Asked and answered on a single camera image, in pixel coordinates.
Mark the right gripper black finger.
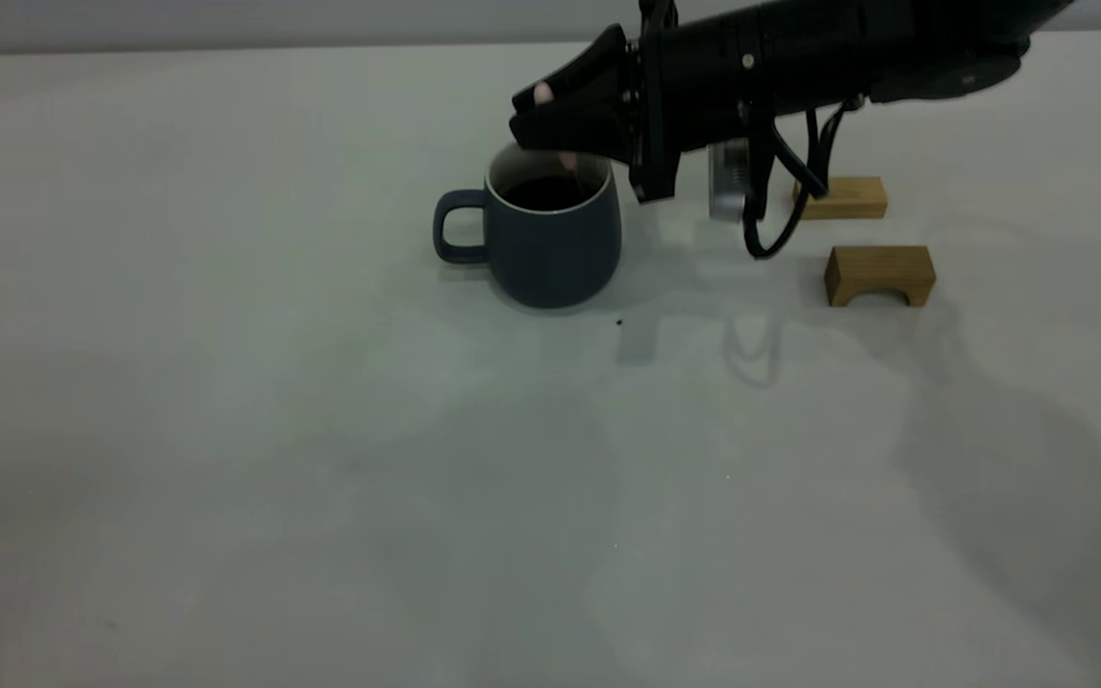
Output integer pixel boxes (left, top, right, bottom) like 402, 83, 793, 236
510, 24, 637, 110
509, 100, 639, 163

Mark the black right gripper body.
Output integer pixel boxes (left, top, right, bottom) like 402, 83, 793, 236
627, 0, 774, 204

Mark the pink handled metal spoon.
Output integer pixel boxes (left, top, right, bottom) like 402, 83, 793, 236
533, 82, 581, 178

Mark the dark grey ceramic mug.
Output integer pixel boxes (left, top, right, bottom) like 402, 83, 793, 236
433, 143, 623, 310

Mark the dark coffee liquid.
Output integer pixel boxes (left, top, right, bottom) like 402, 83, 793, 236
503, 175, 599, 212

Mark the rectangular wooden block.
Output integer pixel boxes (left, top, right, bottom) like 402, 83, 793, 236
792, 177, 889, 222

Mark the arched wooden block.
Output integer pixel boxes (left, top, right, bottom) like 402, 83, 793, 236
824, 246, 937, 309

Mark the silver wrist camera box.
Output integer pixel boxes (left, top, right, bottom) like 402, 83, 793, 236
707, 138, 754, 224

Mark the black camera cable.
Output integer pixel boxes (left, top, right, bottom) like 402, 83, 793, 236
740, 94, 867, 261

